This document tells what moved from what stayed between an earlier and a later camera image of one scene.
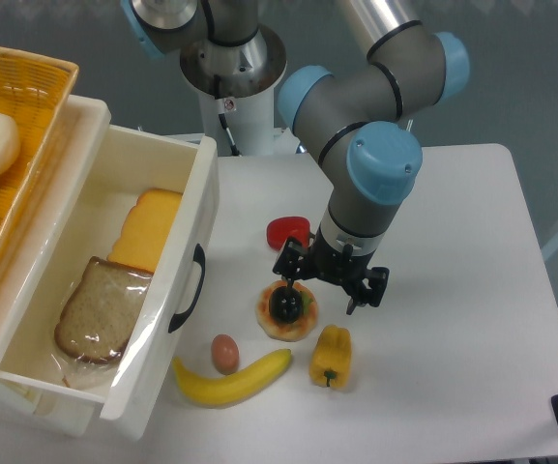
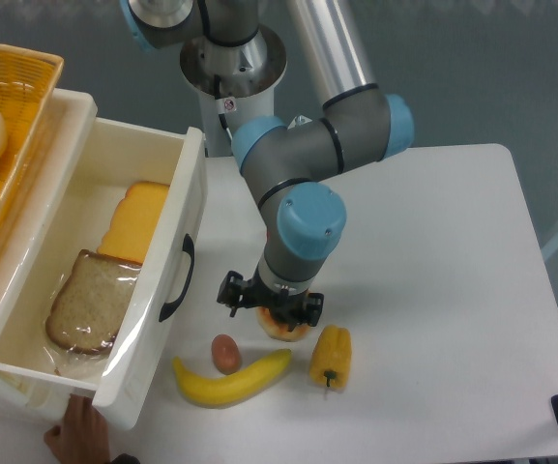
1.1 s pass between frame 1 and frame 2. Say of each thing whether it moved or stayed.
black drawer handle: moved
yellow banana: stayed
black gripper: moved
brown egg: stayed
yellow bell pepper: stayed
